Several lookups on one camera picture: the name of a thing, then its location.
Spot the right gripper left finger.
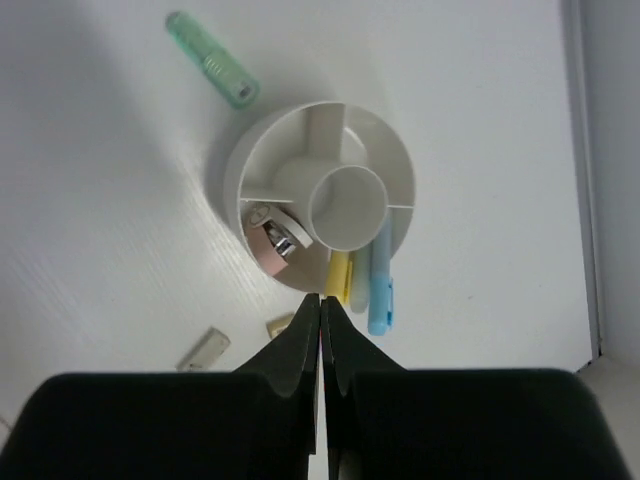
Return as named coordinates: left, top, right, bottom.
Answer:
left=8, top=294, right=320, bottom=479

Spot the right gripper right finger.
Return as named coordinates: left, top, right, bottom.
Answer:
left=320, top=299, right=630, bottom=479

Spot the blue highlighter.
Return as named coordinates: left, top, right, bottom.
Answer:
left=367, top=213, right=393, bottom=336

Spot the yellow highlighter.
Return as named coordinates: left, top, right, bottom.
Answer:
left=324, top=251, right=353, bottom=307

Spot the pink white mini stapler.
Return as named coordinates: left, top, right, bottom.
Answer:
left=244, top=202, right=314, bottom=276

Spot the white round compartment organizer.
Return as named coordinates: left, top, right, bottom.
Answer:
left=223, top=101, right=416, bottom=293

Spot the light green highlighter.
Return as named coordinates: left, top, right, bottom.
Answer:
left=349, top=245, right=371, bottom=314

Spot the beige long eraser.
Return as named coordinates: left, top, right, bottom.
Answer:
left=176, top=327, right=231, bottom=372

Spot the yellow small eraser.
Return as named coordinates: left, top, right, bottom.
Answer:
left=266, top=312, right=294, bottom=340

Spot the green clear-cap highlighter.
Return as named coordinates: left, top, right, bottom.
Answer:
left=165, top=11, right=260, bottom=110

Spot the aluminium table frame rail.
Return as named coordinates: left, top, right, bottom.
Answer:
left=560, top=1, right=606, bottom=360

